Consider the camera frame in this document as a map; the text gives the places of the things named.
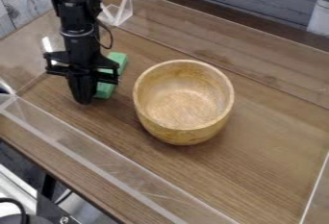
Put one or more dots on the brown wooden bowl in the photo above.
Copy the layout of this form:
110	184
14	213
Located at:
184	100

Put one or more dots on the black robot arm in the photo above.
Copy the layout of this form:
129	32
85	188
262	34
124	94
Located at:
78	15

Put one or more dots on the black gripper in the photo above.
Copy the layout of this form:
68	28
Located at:
84	65

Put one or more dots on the clear acrylic corner bracket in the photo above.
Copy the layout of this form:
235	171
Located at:
114	15

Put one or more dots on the black metal bracket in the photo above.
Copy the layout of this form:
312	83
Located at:
50	214

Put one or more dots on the clear acrylic front wall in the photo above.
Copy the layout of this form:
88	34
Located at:
142	180

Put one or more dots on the green rectangular block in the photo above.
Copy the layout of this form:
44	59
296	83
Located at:
105	89

